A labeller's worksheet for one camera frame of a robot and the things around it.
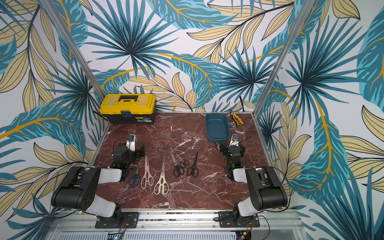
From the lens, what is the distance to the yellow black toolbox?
1025mm

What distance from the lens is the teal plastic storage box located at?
1.05 m

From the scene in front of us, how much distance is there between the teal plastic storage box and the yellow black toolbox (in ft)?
1.38
